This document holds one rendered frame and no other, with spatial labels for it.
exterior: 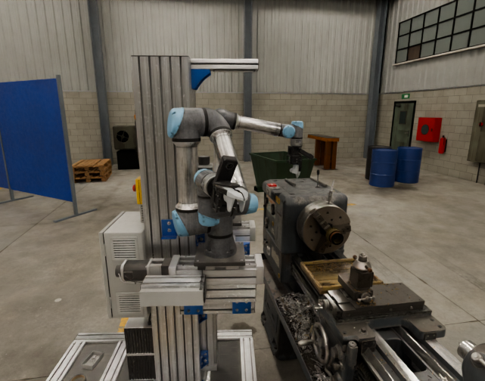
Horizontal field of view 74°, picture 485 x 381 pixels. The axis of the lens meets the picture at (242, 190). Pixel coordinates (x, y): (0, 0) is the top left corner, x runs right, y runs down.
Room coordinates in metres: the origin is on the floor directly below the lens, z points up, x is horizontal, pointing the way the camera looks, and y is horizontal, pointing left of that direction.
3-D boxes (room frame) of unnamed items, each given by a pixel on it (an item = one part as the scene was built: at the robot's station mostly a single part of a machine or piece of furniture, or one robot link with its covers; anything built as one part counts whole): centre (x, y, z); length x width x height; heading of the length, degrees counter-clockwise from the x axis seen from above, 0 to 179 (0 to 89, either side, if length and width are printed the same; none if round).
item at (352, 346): (1.11, -0.44, 0.84); 0.04 x 0.04 x 0.10; 9
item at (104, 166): (8.68, 4.11, 0.22); 1.25 x 0.86 x 0.44; 13
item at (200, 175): (1.08, 0.12, 1.56); 0.11 x 0.08 x 0.09; 23
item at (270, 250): (2.30, -0.43, 0.43); 0.60 x 0.48 x 0.86; 9
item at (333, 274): (1.67, -0.56, 0.89); 0.36 x 0.30 x 0.04; 99
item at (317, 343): (1.25, -0.40, 0.75); 0.27 x 0.10 x 0.23; 9
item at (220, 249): (1.38, 0.10, 1.21); 0.15 x 0.15 x 0.10
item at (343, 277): (1.34, -0.53, 0.99); 0.20 x 0.10 x 0.05; 9
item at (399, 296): (1.32, -0.60, 0.95); 0.43 x 0.17 x 0.05; 99
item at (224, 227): (1.37, 0.11, 1.33); 0.13 x 0.12 x 0.14; 113
